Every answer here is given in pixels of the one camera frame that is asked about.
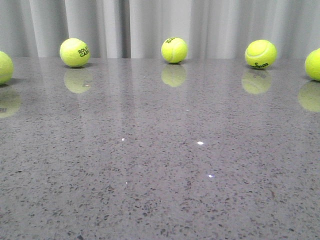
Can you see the far right tennis ball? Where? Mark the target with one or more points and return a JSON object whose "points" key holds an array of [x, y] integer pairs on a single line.
{"points": [[312, 65]]}

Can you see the Wilson yellow tennis ball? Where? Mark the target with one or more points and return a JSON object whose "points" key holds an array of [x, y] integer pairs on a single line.
{"points": [[260, 54]]}

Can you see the centre yellow tennis ball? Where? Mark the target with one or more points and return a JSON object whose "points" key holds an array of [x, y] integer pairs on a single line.
{"points": [[174, 50]]}

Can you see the grey pleated curtain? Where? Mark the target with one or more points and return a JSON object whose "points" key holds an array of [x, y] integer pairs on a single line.
{"points": [[213, 29]]}

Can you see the far left tennis ball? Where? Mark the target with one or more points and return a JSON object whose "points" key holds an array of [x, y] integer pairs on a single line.
{"points": [[6, 68]]}

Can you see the Roland Garros tennis ball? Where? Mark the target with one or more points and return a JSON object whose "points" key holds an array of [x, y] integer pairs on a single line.
{"points": [[74, 52]]}

